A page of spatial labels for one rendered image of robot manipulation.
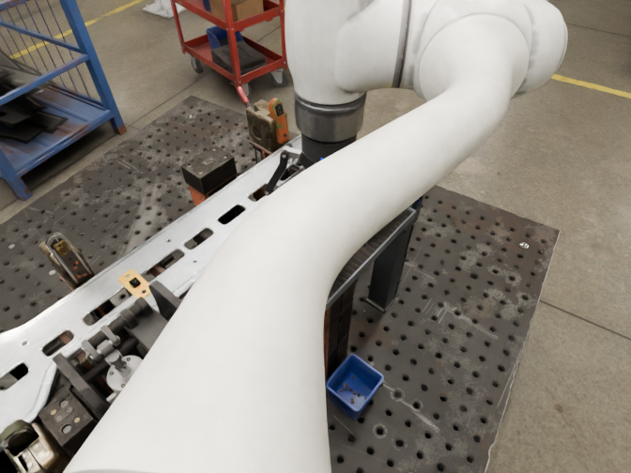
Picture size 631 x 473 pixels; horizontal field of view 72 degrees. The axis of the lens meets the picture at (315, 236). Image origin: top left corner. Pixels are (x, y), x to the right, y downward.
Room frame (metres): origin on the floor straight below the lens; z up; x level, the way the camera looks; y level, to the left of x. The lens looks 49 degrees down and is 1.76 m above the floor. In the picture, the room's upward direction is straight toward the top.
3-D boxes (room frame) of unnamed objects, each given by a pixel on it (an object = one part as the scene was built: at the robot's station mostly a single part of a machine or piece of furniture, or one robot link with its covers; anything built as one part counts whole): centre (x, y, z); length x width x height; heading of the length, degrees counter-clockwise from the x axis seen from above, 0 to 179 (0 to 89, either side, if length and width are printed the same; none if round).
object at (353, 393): (0.40, -0.09, 0.74); 0.11 x 0.10 x 0.09; 140
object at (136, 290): (0.52, 0.38, 1.01); 0.08 x 0.04 x 0.01; 49
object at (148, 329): (0.31, 0.29, 0.94); 0.18 x 0.13 x 0.49; 140
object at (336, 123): (0.49, -0.02, 1.45); 0.09 x 0.09 x 0.06
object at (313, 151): (0.49, -0.02, 1.38); 0.08 x 0.07 x 0.09; 75
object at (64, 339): (0.39, 0.50, 0.84); 0.12 x 0.05 x 0.29; 50
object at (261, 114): (1.09, 0.15, 0.88); 0.15 x 0.11 x 0.36; 50
